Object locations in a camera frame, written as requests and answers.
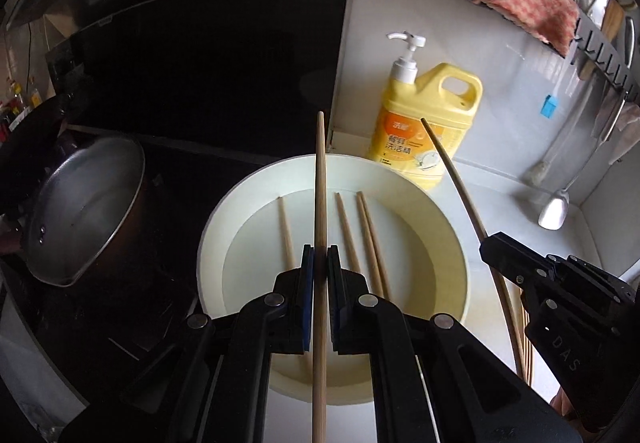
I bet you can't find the black wok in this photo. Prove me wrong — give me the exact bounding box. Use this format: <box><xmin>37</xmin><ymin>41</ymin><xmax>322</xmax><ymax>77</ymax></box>
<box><xmin>0</xmin><ymin>93</ymin><xmax>73</xmax><ymax>216</ymax></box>

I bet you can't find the metal cooking pot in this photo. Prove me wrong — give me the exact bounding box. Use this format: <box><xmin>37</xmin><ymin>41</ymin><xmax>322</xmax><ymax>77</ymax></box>
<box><xmin>22</xmin><ymin>137</ymin><xmax>146</xmax><ymax>287</ymax></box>

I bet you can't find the white bottle brush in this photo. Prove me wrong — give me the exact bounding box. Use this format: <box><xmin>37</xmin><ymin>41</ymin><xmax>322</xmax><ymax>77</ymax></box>
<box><xmin>527</xmin><ymin>73</ymin><xmax>601</xmax><ymax>184</ymax></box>

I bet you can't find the white plastic cutting board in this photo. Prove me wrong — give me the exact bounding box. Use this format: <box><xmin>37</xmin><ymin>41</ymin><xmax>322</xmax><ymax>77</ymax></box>
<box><xmin>462</xmin><ymin>273</ymin><xmax>538</xmax><ymax>391</ymax></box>

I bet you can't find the hanging metal utensil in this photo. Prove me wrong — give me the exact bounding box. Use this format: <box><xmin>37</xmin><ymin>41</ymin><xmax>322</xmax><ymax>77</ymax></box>
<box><xmin>592</xmin><ymin>88</ymin><xmax>623</xmax><ymax>144</ymax></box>

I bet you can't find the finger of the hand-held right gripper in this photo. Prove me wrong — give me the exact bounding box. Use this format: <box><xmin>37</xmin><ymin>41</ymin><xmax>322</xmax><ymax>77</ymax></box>
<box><xmin>479</xmin><ymin>232</ymin><xmax>556</xmax><ymax>292</ymax></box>

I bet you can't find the dark wall hook rail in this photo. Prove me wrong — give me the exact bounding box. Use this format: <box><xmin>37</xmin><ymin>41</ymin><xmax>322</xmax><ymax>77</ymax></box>
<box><xmin>437</xmin><ymin>0</ymin><xmax>640</xmax><ymax>101</ymax></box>

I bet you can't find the white crumpled cloth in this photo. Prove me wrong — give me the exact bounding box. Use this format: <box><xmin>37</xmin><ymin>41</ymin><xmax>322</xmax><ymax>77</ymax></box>
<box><xmin>609</xmin><ymin>102</ymin><xmax>640</xmax><ymax>165</ymax></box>

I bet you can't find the black range hood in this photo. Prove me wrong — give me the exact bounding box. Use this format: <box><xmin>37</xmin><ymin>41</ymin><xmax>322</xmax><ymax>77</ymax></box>
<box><xmin>5</xmin><ymin>0</ymin><xmax>360</xmax><ymax>155</ymax></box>

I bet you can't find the row of condiment bottles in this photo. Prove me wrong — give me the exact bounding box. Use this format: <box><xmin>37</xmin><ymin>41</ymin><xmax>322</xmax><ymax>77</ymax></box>
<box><xmin>0</xmin><ymin>78</ymin><xmax>43</xmax><ymax>125</ymax></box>

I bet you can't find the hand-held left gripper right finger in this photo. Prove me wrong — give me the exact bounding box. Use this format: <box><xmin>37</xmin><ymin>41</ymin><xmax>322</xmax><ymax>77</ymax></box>
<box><xmin>326</xmin><ymin>245</ymin><xmax>586</xmax><ymax>443</ymax></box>

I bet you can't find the white round basin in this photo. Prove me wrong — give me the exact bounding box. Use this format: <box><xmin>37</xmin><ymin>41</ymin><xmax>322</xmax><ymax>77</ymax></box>
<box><xmin>196</xmin><ymin>154</ymin><xmax>472</xmax><ymax>408</ymax></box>

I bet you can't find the metal spatula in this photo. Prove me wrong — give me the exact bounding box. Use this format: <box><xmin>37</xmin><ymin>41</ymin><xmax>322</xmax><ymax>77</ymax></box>
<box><xmin>538</xmin><ymin>98</ymin><xmax>628</xmax><ymax>230</ymax></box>

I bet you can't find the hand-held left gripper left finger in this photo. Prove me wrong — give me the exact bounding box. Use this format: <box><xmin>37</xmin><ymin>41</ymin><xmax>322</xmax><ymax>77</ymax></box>
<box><xmin>57</xmin><ymin>244</ymin><xmax>317</xmax><ymax>443</ymax></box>

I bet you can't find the yellow detergent pump bottle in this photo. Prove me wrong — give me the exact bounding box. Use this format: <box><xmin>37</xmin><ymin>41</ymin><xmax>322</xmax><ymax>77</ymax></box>
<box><xmin>367</xmin><ymin>32</ymin><xmax>484</xmax><ymax>191</ymax></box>

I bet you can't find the black gas stove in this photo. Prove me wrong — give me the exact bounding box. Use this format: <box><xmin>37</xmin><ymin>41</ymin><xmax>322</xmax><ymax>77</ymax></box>
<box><xmin>0</xmin><ymin>123</ymin><xmax>281</xmax><ymax>404</ymax></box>

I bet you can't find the blue silicone basting brush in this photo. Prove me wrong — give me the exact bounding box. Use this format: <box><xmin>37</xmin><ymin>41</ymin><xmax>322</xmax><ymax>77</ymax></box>
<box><xmin>541</xmin><ymin>68</ymin><xmax>576</xmax><ymax>119</ymax></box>

